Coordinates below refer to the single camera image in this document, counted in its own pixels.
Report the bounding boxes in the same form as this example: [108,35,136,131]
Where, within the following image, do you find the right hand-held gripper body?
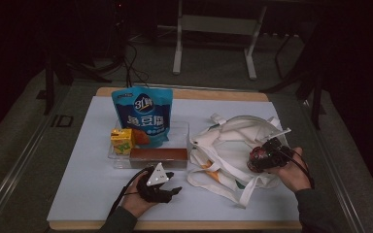
[254,127,294,170]

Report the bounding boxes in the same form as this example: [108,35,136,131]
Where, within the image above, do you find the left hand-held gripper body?
[135,161,173,205]

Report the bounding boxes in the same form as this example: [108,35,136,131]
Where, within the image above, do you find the red round can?
[246,145,274,174]

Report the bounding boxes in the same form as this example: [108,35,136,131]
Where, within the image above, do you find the long brown box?
[128,147,189,162]

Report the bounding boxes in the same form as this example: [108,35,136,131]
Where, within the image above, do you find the white patterned tote bag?
[186,113,293,209]

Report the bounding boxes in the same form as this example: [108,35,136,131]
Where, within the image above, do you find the clear plastic tray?
[107,117,190,172]

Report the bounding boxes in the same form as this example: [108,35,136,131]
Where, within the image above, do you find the yellow drink carton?
[110,127,136,156]

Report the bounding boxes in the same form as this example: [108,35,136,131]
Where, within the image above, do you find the blue snack pouch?
[111,84,175,150]

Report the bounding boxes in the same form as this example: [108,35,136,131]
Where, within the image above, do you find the person's left hand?
[119,189,159,219]

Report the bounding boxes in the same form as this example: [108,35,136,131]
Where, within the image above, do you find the person's right hand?
[264,147,314,194]

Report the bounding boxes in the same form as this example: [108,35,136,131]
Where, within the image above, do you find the white table mat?
[47,95,303,223]

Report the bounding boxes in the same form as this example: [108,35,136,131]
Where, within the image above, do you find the black metal stand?
[43,52,114,117]
[259,32,325,131]

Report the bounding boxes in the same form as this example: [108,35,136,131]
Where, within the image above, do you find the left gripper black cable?
[107,166,155,218]

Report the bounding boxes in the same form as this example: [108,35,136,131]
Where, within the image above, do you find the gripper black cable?
[107,166,155,218]
[279,146,317,190]

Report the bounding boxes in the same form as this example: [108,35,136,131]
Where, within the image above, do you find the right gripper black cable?
[279,146,317,190]

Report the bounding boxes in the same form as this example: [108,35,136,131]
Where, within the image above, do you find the black floor cables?
[121,41,151,89]

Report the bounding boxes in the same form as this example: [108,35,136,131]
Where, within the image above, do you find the black rectangular floor bracket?
[51,114,75,128]

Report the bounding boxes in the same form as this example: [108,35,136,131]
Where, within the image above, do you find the white metal desk frame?
[172,0,268,82]

